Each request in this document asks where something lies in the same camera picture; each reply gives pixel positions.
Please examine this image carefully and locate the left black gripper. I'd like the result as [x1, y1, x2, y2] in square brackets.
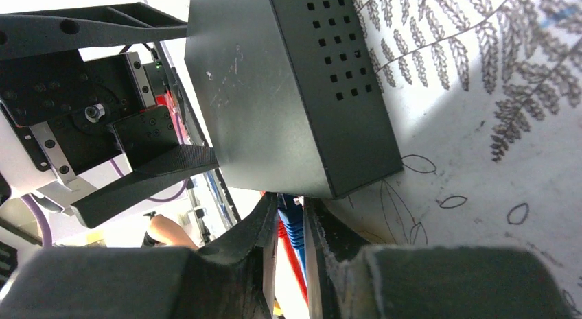
[1, 2, 219, 228]

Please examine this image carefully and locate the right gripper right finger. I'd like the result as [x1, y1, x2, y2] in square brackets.
[304, 198, 573, 318]

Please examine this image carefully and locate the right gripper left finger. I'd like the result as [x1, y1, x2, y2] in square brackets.
[1, 193, 278, 318]

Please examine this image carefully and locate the black network switch box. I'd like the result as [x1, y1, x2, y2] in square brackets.
[185, 0, 403, 199]

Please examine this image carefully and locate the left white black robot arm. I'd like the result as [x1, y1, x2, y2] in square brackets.
[1, 2, 218, 228]

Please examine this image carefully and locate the floral patterned table mat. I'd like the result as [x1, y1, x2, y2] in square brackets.
[330, 0, 581, 318]

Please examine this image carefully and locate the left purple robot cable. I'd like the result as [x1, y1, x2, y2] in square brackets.
[20, 158, 189, 250]

